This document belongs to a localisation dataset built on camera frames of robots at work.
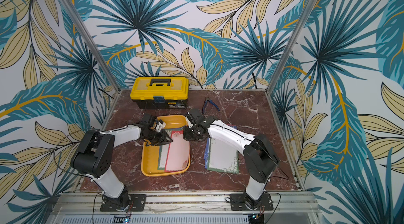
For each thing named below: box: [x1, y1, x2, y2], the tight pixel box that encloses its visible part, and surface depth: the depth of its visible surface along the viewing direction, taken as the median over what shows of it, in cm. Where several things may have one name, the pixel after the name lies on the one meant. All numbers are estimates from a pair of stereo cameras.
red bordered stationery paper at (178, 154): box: [164, 129, 190, 172], surface depth 89 cm
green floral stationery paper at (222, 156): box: [207, 137, 240, 175], surface depth 90 cm
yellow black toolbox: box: [129, 76, 190, 109], surface depth 99 cm
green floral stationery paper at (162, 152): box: [157, 144, 169, 171], surface depth 89 cm
